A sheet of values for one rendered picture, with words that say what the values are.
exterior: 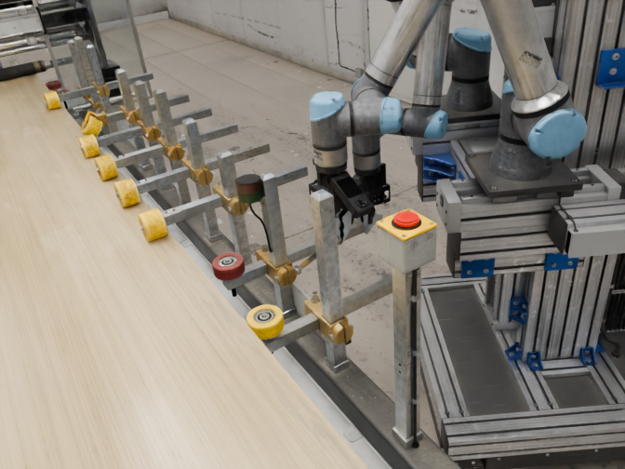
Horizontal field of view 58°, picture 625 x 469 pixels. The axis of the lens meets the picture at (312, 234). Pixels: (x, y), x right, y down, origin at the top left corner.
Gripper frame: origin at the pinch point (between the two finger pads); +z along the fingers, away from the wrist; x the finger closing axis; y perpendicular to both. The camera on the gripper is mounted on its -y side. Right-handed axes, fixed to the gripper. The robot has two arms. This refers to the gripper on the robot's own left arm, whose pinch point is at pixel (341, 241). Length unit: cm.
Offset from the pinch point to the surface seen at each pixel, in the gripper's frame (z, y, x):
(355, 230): 11.2, 16.8, -15.7
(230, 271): 6.3, 14.4, 23.9
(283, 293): 18.1, 12.4, 11.4
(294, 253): 10.5, 16.8, 4.6
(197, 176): 1, 61, 13
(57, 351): 6, 11, 66
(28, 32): -14, 280, 26
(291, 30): 63, 471, -251
